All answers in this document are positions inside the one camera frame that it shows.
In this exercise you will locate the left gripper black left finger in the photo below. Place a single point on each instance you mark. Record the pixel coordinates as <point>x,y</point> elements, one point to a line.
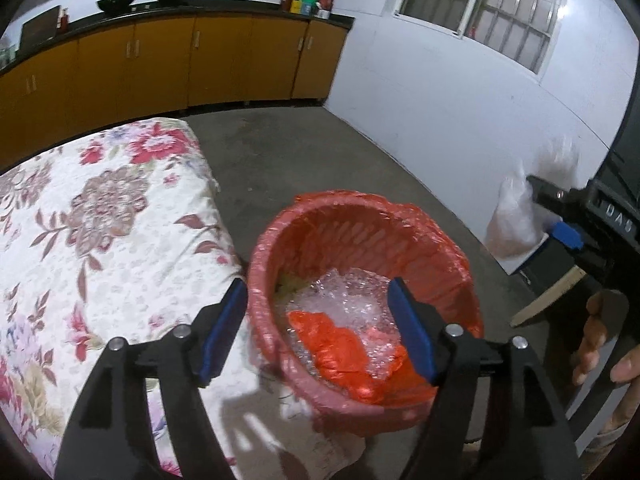
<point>109,434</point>

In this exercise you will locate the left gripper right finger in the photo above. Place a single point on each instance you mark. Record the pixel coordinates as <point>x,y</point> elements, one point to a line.
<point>526,433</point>

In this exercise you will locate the red plastic bag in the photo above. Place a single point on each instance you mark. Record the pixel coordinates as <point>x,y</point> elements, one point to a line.
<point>371,367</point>

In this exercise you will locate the clear and orange trash bundle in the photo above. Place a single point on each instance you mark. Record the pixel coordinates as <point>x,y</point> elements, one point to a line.
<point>355,299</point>

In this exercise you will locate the clear plastic bag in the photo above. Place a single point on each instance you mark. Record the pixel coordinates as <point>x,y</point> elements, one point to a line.
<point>518,225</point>

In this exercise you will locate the red trash bin with liner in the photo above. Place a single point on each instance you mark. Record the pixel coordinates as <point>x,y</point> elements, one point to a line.
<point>342,230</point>

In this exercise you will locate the lower orange kitchen cabinets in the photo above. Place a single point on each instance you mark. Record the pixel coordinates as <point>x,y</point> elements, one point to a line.
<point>155,66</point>

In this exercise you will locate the right hand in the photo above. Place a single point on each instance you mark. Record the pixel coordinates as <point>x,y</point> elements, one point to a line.
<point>625,371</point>

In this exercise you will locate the floral table cloth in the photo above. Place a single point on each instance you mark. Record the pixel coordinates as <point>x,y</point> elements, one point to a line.
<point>118,234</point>

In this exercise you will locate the barred window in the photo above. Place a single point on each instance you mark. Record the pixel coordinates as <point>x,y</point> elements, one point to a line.
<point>521,30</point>

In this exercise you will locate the dark cutting board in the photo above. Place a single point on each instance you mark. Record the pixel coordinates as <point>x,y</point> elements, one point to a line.
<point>39,29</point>

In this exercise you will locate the red bottle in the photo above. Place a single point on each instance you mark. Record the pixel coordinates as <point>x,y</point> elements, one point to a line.
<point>63,22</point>

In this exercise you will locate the black wok with handle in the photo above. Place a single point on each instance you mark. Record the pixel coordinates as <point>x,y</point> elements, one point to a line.
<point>114,7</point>

